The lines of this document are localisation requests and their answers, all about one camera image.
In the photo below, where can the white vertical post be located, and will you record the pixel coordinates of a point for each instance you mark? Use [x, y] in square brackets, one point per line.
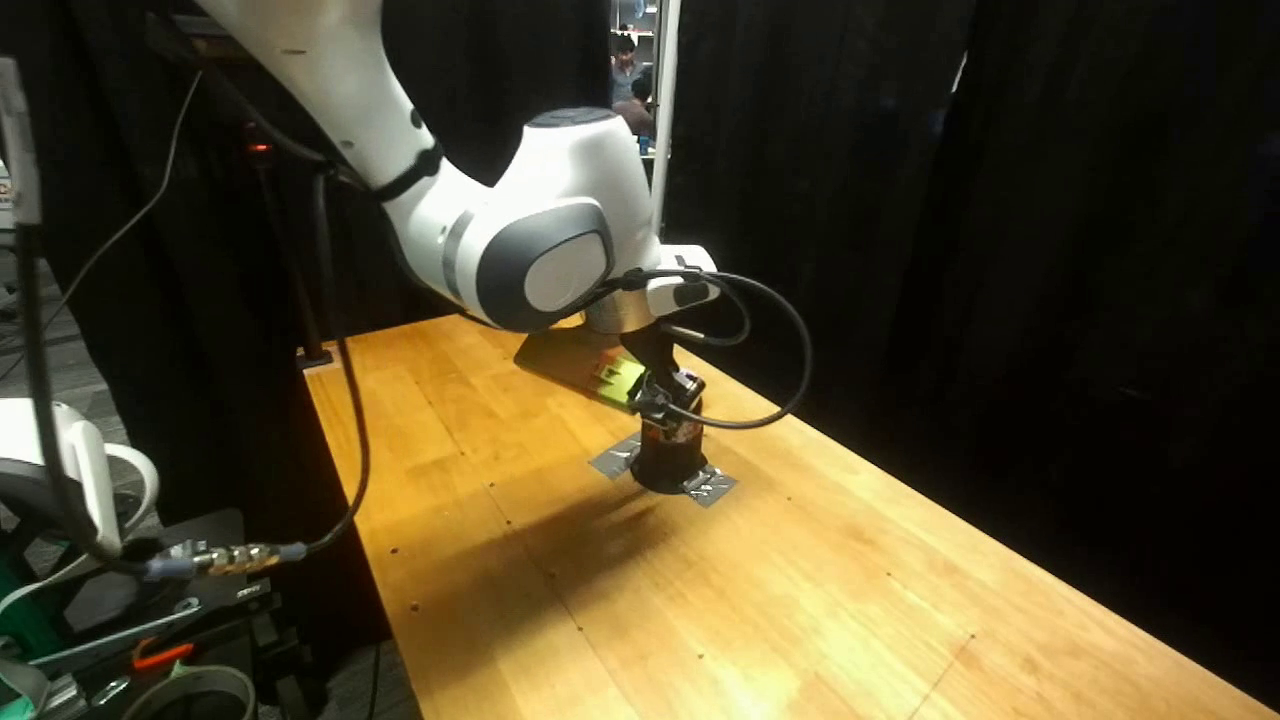
[665, 123]

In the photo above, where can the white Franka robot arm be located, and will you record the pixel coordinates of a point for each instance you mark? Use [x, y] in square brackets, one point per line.
[402, 134]

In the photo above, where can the black tripod stand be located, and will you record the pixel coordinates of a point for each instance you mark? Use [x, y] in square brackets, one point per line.
[290, 266]

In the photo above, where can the white rounded machine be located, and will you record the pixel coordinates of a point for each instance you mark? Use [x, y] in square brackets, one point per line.
[65, 466]

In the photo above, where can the dark glass jar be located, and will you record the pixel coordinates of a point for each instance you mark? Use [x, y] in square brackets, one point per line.
[669, 461]

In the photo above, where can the grey metal base plate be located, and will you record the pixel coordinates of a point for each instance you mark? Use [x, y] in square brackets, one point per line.
[710, 484]

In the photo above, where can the gold and black gripper body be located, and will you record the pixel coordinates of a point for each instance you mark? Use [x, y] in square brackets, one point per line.
[586, 363]

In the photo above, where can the black curtain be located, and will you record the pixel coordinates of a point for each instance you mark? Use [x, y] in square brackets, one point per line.
[1093, 266]

